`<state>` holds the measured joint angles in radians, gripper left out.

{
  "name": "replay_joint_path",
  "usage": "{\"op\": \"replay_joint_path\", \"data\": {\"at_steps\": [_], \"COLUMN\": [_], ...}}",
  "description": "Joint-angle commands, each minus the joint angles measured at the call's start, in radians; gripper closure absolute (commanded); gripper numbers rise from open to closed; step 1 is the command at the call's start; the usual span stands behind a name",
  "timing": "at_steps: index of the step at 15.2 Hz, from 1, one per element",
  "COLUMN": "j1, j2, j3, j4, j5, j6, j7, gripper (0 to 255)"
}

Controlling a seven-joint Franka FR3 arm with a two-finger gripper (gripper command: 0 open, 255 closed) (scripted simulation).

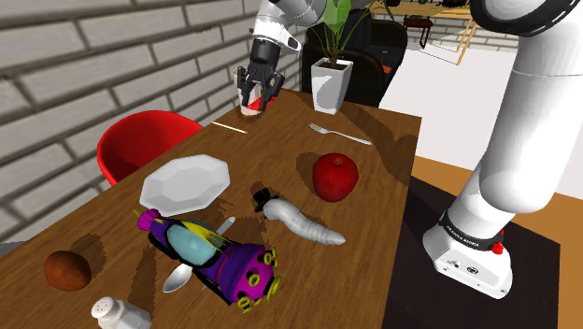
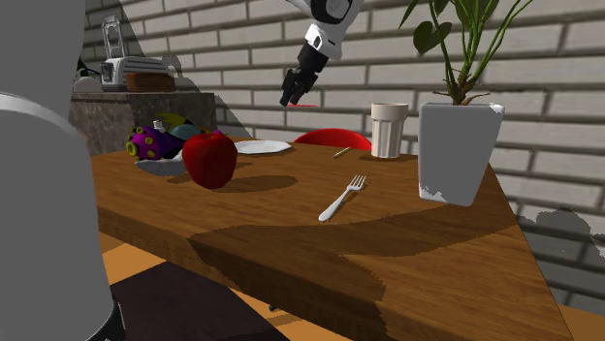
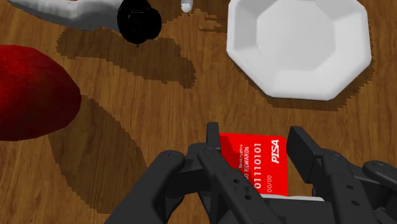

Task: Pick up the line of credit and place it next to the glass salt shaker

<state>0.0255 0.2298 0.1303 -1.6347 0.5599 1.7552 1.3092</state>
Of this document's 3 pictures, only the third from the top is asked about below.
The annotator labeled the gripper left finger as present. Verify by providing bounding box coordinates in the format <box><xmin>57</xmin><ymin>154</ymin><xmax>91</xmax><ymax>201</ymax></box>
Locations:
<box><xmin>104</xmin><ymin>122</ymin><xmax>283</xmax><ymax>224</ymax></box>

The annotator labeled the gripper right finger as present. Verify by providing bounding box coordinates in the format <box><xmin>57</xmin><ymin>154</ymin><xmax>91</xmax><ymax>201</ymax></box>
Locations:
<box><xmin>286</xmin><ymin>125</ymin><xmax>397</xmax><ymax>224</ymax></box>

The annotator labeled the red bank card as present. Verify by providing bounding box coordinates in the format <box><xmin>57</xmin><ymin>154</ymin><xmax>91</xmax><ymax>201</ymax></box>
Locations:
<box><xmin>219</xmin><ymin>132</ymin><xmax>289</xmax><ymax>197</ymax></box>

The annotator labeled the white octagonal bowl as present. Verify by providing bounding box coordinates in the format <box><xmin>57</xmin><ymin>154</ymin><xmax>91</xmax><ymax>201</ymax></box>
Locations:
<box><xmin>226</xmin><ymin>0</ymin><xmax>373</xmax><ymax>102</ymax></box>

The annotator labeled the red apple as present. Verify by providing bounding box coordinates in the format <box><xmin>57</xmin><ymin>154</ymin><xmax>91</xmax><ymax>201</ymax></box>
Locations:
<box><xmin>0</xmin><ymin>44</ymin><xmax>83</xmax><ymax>142</ymax></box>

